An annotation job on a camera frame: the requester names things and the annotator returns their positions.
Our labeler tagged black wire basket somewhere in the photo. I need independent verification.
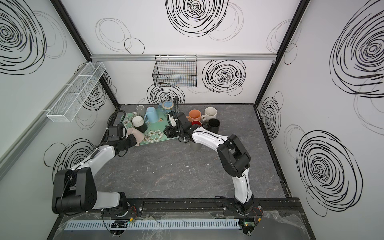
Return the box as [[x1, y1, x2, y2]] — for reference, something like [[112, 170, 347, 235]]
[[152, 60, 198, 87]]

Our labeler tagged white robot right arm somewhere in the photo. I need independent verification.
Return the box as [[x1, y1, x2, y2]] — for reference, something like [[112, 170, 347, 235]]
[[166, 111, 254, 214]]

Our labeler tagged beige mug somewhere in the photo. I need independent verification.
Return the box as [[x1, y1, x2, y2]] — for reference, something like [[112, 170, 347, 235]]
[[201, 107, 218, 122]]

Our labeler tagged light blue mug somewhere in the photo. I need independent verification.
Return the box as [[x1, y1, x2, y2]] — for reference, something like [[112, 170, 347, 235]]
[[144, 107, 160, 124]]

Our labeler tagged black corner frame post left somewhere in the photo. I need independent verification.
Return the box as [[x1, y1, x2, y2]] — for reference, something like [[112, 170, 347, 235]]
[[50, 0, 120, 109]]

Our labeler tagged peach mug grey base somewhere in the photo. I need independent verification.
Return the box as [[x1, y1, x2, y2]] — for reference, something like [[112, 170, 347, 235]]
[[187, 110, 202, 122]]

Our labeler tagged aluminium wall rail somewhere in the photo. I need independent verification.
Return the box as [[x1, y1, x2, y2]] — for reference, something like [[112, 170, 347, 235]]
[[1, 62, 89, 181], [91, 53, 277, 62]]

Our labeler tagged pale pink mug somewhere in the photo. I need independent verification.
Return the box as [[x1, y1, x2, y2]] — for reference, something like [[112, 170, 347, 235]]
[[127, 128, 144, 147]]

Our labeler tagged black corner frame post right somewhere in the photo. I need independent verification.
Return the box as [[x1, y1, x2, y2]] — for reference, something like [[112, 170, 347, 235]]
[[254, 0, 310, 107]]

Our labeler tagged aluminium wall rail back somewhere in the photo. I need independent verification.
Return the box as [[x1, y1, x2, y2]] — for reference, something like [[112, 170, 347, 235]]
[[91, 53, 277, 62]]

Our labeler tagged white slotted cable duct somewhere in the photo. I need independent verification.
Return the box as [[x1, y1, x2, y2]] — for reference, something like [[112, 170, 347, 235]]
[[64, 219, 241, 231]]

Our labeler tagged blue butterfly mug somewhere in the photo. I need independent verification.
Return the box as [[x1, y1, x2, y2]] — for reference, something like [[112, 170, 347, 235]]
[[159, 101, 174, 116]]

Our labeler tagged white mug red inside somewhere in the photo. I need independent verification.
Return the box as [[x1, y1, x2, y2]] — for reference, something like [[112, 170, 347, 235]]
[[191, 121, 203, 127]]

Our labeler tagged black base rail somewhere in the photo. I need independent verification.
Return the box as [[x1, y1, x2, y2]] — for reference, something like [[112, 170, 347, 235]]
[[59, 196, 304, 217]]

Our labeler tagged black corner frame post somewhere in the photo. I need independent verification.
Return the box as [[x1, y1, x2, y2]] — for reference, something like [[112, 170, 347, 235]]
[[50, 0, 120, 109], [254, 0, 310, 107]]

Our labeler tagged aluminium wall rail left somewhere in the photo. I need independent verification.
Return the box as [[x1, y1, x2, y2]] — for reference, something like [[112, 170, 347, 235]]
[[1, 62, 89, 181]]

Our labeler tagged black mug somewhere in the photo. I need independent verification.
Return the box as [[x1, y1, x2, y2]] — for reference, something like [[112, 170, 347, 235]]
[[207, 119, 221, 134]]

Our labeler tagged white wire wall shelf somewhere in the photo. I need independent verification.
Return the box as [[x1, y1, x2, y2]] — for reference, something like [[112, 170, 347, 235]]
[[46, 62, 106, 123]]

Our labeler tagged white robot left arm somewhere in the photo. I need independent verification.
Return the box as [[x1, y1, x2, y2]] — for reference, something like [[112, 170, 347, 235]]
[[52, 124, 138, 217]]

